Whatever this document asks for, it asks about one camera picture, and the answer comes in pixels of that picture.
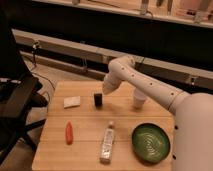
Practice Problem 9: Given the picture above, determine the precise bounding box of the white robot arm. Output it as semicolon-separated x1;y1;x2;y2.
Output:
102;55;213;171

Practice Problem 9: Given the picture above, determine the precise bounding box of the black standing eraser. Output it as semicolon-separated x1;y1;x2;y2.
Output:
94;93;102;107

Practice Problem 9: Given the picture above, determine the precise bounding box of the white paper cup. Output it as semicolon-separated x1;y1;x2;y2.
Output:
133;89;147;109

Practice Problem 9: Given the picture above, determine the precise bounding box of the white sponge block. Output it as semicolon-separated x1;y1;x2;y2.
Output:
64;96;81;108

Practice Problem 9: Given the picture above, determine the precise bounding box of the clear plastic bottle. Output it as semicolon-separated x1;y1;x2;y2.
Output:
99;121;115;164

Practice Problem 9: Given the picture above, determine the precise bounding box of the orange carrot toy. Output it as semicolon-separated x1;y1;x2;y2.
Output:
65;122;73;145

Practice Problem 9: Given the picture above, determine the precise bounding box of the green ribbed plate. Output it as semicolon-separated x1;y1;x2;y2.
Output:
131;123;171;164

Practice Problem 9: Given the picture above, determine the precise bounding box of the black office chair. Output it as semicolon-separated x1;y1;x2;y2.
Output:
0;21;48;165

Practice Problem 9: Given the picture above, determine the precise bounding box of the black cable on floor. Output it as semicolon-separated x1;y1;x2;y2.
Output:
21;53;56;101

